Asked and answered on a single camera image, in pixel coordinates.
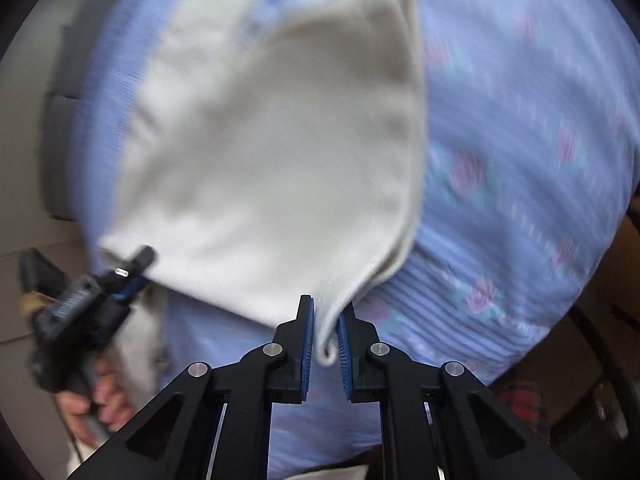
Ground grey bed frame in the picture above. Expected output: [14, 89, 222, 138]
[44, 0, 166, 222]

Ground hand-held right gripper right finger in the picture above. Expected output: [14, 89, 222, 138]
[336, 300, 581, 480]

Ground black curved cable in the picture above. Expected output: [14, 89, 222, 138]
[569, 304, 632, 442]

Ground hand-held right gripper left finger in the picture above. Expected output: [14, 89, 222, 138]
[67, 294, 316, 480]

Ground cream knit pants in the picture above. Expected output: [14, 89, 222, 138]
[97, 0, 428, 480]

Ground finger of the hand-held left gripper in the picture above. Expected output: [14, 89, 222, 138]
[95, 245, 158, 306]

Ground red plaid cloth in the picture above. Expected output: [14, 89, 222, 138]
[499, 364, 557, 432]

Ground blue floral striped bedsheet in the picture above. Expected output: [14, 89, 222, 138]
[70, 0, 640, 480]

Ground person's left hand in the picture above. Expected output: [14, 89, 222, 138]
[59, 355, 135, 442]

